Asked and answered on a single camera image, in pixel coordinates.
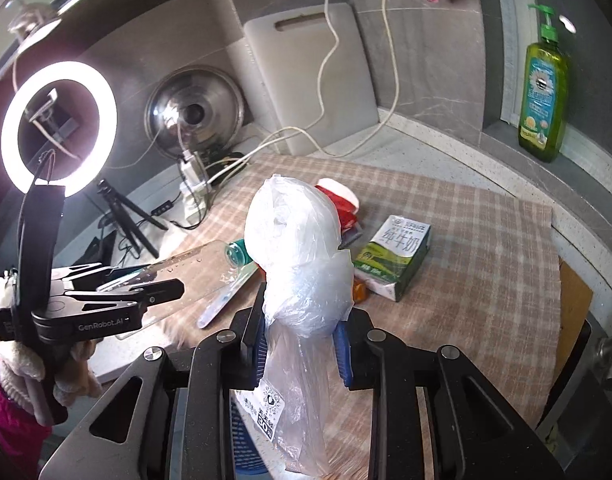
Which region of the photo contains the clear plastic bottle green cap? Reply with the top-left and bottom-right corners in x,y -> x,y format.
98,240 -> 253,330

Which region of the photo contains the white plastic bag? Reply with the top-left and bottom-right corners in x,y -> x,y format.
234,174 -> 354,477

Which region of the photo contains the blue plastic trash basket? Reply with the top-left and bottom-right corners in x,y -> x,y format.
230,396 -> 268,476

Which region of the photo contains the white toothpaste tube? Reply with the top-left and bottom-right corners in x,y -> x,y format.
196,262 -> 257,330

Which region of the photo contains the small orange ball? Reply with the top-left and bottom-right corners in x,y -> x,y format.
352,278 -> 369,304

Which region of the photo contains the black mini tripod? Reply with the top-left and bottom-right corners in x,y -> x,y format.
97,179 -> 168,258

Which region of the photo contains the green milk carton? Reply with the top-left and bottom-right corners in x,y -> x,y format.
353,214 -> 432,302

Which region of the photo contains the white power strip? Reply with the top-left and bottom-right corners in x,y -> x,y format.
180,179 -> 213,226

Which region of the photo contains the white usb charger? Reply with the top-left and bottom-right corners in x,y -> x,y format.
179,150 -> 208,193

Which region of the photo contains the plaid beige table cloth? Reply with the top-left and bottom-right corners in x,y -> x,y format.
150,152 -> 563,480

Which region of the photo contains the red white snack wrapper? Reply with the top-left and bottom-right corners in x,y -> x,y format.
316,178 -> 362,248

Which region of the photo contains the steel pot lid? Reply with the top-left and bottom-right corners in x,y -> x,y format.
144,65 -> 245,162

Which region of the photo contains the white cutting board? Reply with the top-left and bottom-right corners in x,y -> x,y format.
243,2 -> 379,148

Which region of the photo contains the green dish soap bottle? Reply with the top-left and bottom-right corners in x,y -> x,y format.
518,3 -> 568,162

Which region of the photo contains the black lamp cable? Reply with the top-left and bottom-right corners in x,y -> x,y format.
96,194 -> 210,261

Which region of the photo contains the white ring light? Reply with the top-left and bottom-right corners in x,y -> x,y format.
0,61 -> 117,197

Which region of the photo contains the white power cable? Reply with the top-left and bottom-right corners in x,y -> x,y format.
205,0 -> 342,187

